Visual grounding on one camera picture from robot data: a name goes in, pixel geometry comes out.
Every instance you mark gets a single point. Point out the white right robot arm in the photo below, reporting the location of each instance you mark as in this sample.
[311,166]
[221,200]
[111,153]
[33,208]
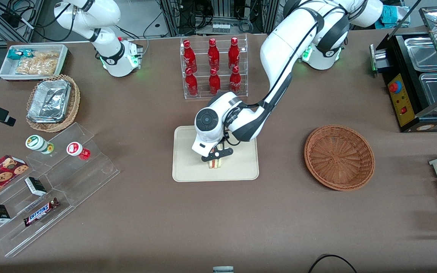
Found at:
[108,57]

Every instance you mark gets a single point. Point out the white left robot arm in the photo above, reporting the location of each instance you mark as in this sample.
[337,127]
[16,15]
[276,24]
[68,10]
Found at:
[283,49]

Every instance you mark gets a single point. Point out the beige rectangular serving tray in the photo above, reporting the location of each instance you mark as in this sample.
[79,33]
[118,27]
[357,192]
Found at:
[241,167]

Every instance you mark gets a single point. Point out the round brown wicker basket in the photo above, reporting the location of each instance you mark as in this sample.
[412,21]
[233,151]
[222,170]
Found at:
[339,157]

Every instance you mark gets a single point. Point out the light oval wicker basket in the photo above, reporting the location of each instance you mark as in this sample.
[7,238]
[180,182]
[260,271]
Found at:
[75,98]

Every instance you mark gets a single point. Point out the red cola bottle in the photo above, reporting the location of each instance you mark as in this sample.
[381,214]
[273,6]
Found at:
[214,83]
[191,84]
[235,82]
[189,57]
[234,54]
[213,55]

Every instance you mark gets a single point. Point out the small grey box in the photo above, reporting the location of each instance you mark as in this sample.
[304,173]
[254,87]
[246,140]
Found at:
[223,269]

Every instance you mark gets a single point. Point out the clear acrylic bottle rack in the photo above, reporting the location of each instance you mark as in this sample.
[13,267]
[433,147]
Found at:
[224,45]

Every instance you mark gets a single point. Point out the white power strip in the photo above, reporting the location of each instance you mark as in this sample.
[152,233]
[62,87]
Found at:
[220,28]

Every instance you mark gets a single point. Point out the clear acrylic tiered stand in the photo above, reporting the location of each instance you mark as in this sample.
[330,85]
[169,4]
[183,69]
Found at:
[78,182]

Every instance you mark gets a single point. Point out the red-lidded yogurt bottle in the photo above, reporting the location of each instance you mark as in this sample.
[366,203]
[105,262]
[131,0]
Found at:
[76,149]

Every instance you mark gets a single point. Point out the stacked aluminium foil trays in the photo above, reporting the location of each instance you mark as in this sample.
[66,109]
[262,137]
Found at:
[49,100]

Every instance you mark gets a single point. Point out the green-lidded yogurt bottle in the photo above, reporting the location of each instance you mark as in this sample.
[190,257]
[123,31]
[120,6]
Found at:
[36,143]

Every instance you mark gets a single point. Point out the Snickers chocolate bar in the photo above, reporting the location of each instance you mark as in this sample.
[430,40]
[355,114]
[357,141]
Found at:
[40,212]

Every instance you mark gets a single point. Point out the red emergency stop button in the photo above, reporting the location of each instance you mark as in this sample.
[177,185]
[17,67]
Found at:
[395,87]

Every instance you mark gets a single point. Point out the black food warmer appliance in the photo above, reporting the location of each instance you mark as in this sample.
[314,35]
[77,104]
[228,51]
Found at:
[410,121]

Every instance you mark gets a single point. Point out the clear bag of crackers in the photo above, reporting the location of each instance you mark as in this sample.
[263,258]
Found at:
[38,63]

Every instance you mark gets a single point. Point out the teal snack packet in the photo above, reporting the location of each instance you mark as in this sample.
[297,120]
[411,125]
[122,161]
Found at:
[17,53]

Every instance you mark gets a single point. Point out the white rectangular snack bin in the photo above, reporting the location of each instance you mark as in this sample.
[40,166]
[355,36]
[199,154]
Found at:
[6,70]

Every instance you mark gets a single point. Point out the teal plastic bag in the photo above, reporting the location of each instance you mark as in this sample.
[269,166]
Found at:
[395,16]

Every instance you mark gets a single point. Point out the aluminium frame rack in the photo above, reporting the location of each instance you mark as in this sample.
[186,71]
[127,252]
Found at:
[218,11]

